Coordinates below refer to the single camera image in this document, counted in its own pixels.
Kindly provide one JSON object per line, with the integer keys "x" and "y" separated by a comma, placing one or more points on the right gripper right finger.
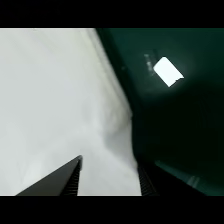
{"x": 160, "y": 185}

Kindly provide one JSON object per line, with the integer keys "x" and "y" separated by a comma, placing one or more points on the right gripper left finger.
{"x": 63, "y": 181}

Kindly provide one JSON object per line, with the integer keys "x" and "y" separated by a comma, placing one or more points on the white garment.
{"x": 50, "y": 106}

